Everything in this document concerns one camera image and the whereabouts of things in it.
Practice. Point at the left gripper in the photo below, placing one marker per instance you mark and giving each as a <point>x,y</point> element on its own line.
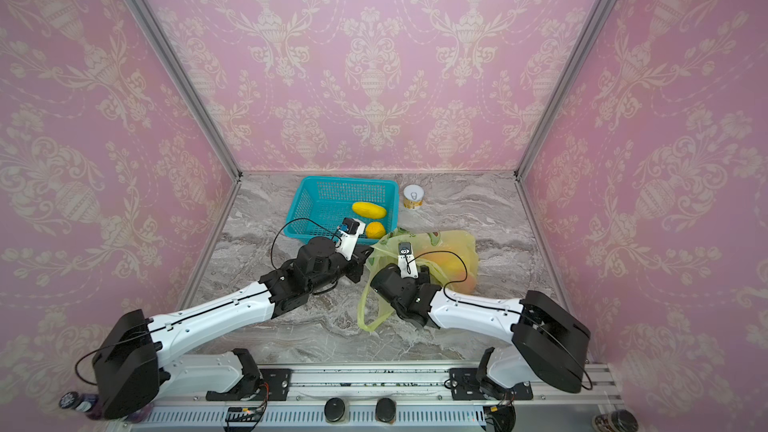
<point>358,259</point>

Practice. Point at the smooth yellow mango fruit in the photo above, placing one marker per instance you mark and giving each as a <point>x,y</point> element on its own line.
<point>369,210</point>

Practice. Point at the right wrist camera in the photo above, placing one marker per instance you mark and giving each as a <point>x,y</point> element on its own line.
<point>406,261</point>

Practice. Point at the purple drink bottle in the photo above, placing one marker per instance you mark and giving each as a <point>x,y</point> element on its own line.
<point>80,402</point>

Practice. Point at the teal plastic basket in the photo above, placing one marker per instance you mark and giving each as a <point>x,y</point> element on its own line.
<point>321,203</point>

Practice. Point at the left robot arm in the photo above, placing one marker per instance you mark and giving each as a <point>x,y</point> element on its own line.
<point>148,358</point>

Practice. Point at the yellow drink can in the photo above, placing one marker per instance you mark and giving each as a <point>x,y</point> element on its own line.
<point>413,196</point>

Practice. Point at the left black knob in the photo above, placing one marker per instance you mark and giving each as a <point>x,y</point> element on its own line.
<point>335,410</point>

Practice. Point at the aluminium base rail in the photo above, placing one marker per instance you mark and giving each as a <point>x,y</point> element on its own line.
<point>430,396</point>

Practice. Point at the dark jar bottom right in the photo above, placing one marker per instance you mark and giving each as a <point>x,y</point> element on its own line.
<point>616,421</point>

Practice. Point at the right black knob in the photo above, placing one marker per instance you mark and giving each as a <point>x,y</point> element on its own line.
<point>385,410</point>

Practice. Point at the black knob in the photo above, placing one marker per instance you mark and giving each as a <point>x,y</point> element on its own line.
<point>385,410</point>
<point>335,410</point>

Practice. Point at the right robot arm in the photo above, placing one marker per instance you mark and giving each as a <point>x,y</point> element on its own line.
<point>545,341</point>

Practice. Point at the yellow-green plastic bag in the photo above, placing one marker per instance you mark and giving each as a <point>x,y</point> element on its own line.
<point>450,256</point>

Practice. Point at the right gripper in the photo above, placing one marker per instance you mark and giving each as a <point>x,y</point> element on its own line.
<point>387,279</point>

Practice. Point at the yellow lemon fruit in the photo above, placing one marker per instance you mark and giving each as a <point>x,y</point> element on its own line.
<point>375,230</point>

